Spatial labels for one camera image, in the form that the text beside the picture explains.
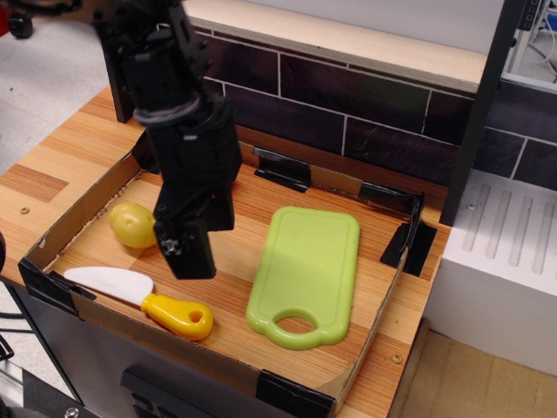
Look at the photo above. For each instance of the green plastic cutting board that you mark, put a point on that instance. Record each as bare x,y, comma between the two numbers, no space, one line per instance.
306,278

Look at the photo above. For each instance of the yellow toy potato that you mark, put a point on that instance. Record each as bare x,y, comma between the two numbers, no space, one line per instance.
133,225

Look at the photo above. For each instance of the black box under table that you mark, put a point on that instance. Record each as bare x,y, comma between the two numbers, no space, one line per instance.
186,395

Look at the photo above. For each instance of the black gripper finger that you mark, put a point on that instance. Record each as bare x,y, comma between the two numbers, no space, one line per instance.
185,246
216,213

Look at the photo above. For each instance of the white toy knife yellow handle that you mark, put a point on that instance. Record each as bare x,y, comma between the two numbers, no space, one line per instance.
187,319

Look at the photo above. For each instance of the wooden shelf with dark posts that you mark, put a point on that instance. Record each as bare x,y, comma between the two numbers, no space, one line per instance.
359,104

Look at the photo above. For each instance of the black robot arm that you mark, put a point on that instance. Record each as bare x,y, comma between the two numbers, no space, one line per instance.
156,65

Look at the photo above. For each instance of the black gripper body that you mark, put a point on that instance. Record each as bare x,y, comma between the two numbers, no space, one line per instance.
195,146

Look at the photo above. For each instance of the white ribbed drain board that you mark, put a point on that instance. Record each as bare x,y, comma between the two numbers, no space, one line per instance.
496,286

